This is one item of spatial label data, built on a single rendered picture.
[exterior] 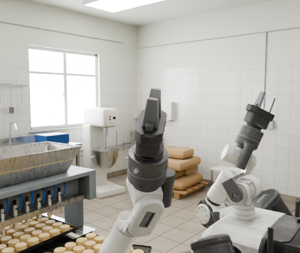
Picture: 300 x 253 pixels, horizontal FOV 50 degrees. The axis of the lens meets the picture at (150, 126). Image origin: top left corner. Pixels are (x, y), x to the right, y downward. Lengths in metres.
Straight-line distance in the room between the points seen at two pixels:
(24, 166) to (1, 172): 0.11
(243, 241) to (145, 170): 0.34
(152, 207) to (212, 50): 5.15
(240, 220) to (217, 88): 4.79
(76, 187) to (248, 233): 1.16
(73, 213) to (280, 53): 4.10
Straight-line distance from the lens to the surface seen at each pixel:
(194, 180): 5.41
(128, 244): 0.83
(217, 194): 1.32
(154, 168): 0.68
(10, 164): 1.53
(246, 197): 0.92
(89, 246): 1.56
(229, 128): 5.59
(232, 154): 1.24
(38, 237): 1.73
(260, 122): 1.26
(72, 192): 1.84
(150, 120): 0.63
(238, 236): 0.89
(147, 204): 0.72
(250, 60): 5.45
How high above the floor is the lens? 1.58
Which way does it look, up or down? 5 degrees down
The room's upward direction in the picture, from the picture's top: straight up
